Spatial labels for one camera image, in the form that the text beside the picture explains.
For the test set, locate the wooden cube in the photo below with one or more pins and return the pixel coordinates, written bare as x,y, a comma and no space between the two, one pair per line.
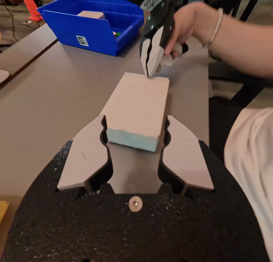
114,34

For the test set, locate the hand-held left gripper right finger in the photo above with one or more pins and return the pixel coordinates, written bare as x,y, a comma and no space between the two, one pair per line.
185,159

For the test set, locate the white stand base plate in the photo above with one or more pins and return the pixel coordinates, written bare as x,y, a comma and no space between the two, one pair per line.
3,76

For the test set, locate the person's right hand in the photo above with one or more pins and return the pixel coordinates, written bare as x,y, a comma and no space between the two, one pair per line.
192,20

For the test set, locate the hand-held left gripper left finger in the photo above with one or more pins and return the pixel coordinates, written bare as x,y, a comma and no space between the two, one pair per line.
87,157

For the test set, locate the white cardboard mailer box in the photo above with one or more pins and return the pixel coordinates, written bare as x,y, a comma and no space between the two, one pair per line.
136,108
90,15

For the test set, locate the orange traffic cone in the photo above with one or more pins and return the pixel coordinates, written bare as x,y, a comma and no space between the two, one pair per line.
29,5

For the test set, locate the blue plastic bin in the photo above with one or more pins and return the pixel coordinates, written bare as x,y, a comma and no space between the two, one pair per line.
96,37

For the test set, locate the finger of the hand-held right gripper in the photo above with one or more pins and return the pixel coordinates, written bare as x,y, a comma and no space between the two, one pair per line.
157,50
145,52

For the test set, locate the person's white shirt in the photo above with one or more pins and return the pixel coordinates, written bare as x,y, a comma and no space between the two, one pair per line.
251,159

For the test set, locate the yellow plastic bin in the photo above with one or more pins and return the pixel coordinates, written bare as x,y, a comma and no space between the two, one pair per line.
3,210

